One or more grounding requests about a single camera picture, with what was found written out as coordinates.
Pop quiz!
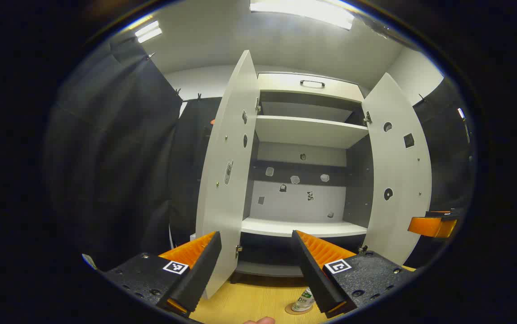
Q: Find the small ceiling light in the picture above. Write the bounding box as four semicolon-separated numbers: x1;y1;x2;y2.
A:
135;20;163;44

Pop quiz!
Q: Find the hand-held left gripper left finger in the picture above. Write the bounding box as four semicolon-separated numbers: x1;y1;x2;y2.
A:
99;231;223;318

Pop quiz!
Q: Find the black backdrop cloth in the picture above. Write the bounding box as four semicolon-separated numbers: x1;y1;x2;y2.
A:
45;36;223;273
405;77;476;268

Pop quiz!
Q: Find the white cabinet door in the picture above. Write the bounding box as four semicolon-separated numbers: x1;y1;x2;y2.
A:
361;72;433;267
195;49;260;300

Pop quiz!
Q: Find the large ceiling light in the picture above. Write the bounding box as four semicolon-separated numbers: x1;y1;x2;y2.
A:
249;0;355;31

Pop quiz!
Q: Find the round wooden coaster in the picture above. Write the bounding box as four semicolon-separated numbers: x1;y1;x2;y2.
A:
284;302;316;315

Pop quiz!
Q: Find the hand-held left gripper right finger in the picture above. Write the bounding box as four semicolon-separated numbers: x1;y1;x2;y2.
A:
292;230;415;319

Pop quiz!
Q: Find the white cabinet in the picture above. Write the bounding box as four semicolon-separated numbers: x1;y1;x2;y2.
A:
236;72;371;277

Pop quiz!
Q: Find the white plastic bottle green label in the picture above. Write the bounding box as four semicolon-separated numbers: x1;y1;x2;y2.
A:
291;287;316;312

